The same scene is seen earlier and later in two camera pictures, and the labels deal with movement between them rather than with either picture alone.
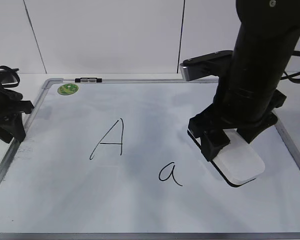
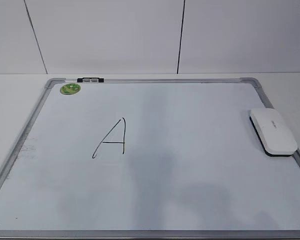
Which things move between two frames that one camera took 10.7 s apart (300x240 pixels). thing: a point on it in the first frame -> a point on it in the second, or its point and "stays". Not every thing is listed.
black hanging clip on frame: x=88 y=79 stays
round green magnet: x=68 y=89 stays
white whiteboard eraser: x=241 y=163 -> x=274 y=135
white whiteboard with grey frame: x=111 y=159 stays
